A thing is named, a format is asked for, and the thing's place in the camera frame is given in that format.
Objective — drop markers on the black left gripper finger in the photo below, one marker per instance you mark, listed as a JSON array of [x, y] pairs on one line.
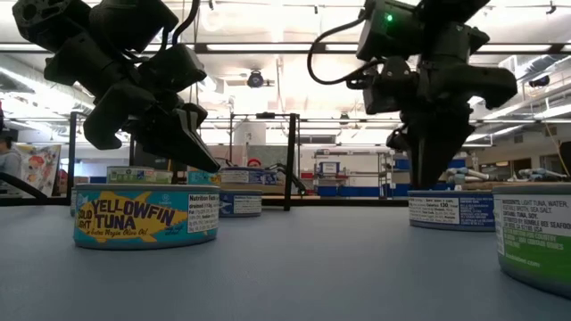
[[169, 138], [196, 118]]

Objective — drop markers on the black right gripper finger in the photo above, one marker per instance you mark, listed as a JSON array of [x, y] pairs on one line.
[[430, 151]]

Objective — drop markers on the green white label tuna can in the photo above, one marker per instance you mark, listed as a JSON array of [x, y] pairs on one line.
[[129, 175], [164, 177]]

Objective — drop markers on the teal label tuna can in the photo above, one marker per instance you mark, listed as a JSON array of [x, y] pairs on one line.
[[201, 178]]

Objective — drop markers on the dark blue label tuna can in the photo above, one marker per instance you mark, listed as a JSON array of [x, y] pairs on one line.
[[241, 177], [270, 177], [243, 204], [450, 211]]

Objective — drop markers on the pale background robot arm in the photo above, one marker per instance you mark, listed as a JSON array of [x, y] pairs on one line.
[[540, 174], [466, 175]]

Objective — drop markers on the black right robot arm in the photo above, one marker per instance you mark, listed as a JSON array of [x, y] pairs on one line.
[[441, 27]]

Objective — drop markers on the person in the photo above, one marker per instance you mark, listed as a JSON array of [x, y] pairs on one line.
[[9, 165], [254, 162]]

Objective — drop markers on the colourful cartoon poster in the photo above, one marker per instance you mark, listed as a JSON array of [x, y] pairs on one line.
[[38, 169]]

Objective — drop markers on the large green label tuna can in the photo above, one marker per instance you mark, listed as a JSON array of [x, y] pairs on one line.
[[535, 241]]

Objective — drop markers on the blue table mat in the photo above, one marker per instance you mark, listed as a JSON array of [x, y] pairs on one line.
[[312, 267]]

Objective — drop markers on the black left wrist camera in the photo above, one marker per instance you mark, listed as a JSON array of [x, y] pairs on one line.
[[174, 69]]

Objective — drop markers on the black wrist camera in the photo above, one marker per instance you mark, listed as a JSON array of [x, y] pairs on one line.
[[388, 89], [174, 69]]

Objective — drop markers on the black ceiling camera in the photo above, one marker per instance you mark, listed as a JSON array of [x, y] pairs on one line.
[[255, 80]]

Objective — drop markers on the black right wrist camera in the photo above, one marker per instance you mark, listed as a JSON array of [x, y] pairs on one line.
[[388, 89]]

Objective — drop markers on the wooden table with black frame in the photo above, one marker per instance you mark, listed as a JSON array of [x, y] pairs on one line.
[[348, 202]]

